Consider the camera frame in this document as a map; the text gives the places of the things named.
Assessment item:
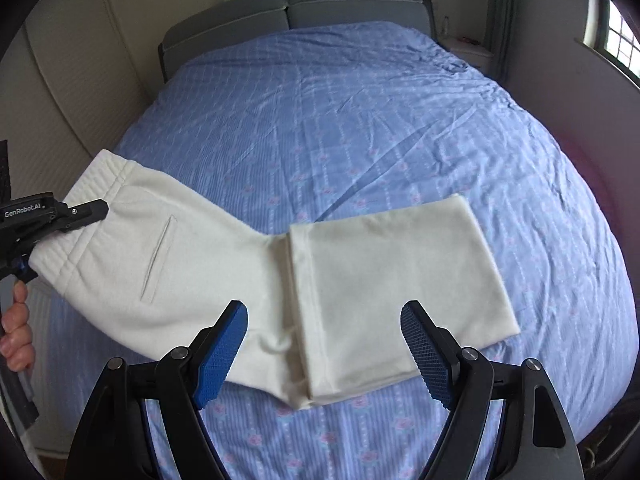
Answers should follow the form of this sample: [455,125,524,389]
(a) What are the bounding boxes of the person's left hand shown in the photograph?
[1,281,36,373]

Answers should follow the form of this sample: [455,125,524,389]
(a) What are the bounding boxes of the cream wardrobe doors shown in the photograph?
[0,0,166,241]

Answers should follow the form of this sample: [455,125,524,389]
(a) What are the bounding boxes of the green curtain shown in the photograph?
[485,0,518,84]

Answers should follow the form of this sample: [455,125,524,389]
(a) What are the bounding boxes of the cream white pants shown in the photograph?
[29,151,520,409]

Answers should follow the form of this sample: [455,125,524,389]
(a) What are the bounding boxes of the white nightstand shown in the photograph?
[440,37,492,76]

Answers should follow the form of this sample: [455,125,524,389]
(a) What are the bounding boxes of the blue floral bed sheet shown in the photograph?
[47,22,639,479]

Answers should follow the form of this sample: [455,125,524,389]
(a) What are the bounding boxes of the window with grille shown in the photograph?
[582,0,639,86]

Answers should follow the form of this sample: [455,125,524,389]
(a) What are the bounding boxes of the grey padded headboard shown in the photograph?
[158,0,437,80]

